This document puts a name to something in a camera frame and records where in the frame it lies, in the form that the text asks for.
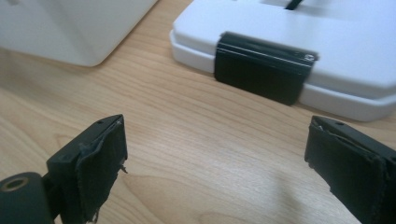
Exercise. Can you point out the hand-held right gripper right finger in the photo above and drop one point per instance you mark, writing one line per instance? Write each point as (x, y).
(351, 165)

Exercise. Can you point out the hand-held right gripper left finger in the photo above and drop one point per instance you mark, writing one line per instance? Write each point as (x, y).
(90, 161)

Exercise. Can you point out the white box with black latch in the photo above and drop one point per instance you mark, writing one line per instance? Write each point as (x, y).
(342, 37)

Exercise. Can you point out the white container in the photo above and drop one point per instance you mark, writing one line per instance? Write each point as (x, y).
(68, 28)

